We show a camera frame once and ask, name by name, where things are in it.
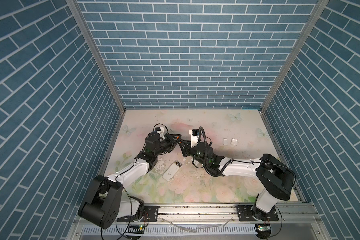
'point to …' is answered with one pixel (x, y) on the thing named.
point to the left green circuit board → (135, 230)
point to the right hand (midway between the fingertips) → (177, 139)
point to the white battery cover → (234, 141)
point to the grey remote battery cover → (225, 141)
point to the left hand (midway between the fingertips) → (182, 136)
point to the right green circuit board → (263, 230)
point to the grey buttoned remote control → (171, 171)
